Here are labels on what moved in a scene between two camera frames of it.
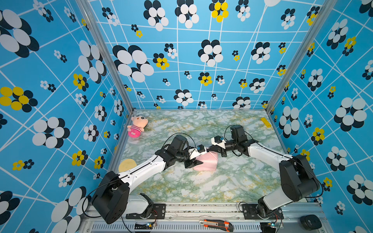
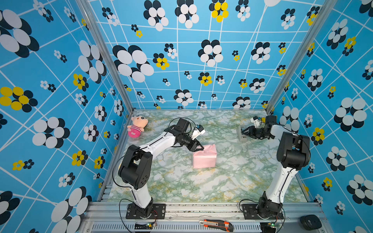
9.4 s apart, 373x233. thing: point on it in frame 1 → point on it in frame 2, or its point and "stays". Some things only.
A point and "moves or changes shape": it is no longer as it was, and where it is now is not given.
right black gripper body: (231, 147) → (257, 133)
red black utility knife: (217, 224) stays
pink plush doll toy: (139, 124) stays
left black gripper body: (184, 157) → (187, 141)
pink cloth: (210, 159) moves or changes shape
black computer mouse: (310, 222) stays
